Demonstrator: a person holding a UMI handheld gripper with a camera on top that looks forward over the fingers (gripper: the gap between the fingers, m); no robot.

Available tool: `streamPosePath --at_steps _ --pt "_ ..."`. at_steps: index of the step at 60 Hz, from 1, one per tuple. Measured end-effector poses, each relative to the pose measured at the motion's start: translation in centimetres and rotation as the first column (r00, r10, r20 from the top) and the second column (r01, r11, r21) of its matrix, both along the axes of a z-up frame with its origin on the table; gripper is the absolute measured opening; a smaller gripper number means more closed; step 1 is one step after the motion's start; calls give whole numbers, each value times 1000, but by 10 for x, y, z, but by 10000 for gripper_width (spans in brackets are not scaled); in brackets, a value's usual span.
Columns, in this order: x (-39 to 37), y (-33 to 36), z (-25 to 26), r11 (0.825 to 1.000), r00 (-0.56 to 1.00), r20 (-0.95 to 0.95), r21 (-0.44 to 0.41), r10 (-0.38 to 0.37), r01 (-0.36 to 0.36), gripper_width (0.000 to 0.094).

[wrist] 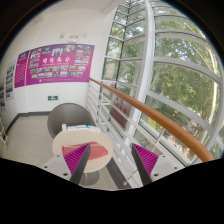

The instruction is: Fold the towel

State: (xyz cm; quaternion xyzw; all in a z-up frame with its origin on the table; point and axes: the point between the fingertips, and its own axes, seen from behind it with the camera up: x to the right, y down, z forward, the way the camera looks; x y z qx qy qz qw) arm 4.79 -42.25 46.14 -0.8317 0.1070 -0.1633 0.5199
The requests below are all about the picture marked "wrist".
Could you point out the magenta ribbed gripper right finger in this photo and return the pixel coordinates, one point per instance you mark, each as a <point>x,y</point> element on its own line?
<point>152,167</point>

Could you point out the wooden orange handrail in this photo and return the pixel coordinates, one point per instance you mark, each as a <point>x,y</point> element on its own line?
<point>191,142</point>

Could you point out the white window frame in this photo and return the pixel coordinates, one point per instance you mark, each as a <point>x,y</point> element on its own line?
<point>159,56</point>

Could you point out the white photo wall board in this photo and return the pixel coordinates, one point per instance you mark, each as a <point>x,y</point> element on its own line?
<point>9,81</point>

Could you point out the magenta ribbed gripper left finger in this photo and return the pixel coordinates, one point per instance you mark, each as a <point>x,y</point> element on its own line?
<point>70,166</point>

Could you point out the white blue tissue pack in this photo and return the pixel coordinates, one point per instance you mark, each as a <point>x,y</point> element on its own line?
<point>79,127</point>

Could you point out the red folded towel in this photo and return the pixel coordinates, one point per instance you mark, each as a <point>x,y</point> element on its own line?
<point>96,150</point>

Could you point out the round white table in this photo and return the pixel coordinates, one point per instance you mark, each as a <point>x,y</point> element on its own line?
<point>81,136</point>

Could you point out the red sign behind railing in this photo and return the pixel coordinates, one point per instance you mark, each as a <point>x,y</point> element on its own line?
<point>120,110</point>

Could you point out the grey tub chair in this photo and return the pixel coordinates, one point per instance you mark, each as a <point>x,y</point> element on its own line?
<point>70,114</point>

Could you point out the green exit sign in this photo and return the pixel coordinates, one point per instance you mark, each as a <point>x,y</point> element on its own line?
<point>52,98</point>

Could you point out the white metal railing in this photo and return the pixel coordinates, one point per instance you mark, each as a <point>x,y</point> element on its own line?
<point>99,106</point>

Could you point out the large magenta wall poster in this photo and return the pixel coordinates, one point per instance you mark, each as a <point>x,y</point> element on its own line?
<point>59,63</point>

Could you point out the narrow magenta wall poster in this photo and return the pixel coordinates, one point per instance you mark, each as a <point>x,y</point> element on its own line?
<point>21,69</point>

